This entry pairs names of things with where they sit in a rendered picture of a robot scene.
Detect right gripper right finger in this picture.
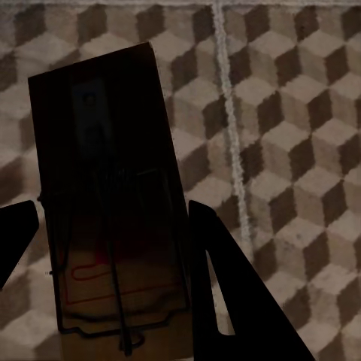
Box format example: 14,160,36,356
188,200,316,361

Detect mousetrap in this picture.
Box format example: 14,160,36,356
28,42,194,361

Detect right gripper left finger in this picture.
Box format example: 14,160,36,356
0,200,39,290

